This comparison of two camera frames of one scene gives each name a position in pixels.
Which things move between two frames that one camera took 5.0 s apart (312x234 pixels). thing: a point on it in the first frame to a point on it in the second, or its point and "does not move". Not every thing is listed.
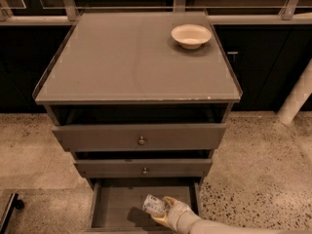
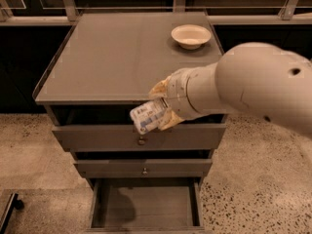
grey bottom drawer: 116,203 does not move
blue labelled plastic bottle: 154,205 to 145,117
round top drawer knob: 141,141 does not move
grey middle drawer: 143,168 does not move
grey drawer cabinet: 140,100 does not move
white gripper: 178,212 to 176,93
